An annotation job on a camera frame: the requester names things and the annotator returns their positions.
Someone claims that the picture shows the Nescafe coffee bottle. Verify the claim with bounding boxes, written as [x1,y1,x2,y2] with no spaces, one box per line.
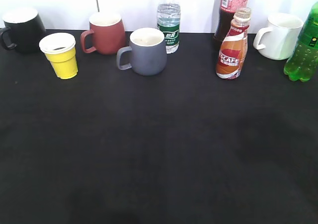
[216,7,251,79]

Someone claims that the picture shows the yellow paper cup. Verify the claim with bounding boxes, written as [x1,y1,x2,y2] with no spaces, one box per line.
[39,32,78,79]

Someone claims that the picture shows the green sprite bottle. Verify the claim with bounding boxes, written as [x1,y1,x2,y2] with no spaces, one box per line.
[284,3,318,82]

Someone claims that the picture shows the grey mug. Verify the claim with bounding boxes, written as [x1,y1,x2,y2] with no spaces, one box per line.
[116,27,167,76]

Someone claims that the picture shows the red mug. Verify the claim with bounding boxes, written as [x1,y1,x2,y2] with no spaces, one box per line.
[80,12,126,55]

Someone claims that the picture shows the clear water bottle green label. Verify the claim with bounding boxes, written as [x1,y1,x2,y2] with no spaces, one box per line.
[157,0,181,54]

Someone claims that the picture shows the cola bottle red label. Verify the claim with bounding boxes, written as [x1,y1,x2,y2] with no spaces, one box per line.
[213,0,248,51]

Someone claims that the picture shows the white mug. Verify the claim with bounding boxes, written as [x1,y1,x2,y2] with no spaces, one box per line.
[253,12,304,60]

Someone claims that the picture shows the black mug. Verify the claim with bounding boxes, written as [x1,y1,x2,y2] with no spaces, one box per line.
[0,7,46,54]

